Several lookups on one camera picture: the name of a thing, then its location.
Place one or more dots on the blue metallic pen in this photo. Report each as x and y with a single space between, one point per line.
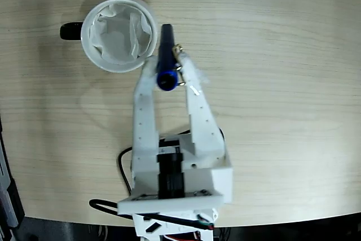
166 54

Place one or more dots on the crumpled white paper tissue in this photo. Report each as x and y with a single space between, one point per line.
115 35

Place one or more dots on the black camera on white mount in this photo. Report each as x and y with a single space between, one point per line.
170 176

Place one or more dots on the grey metal bracket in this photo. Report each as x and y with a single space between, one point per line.
5 193

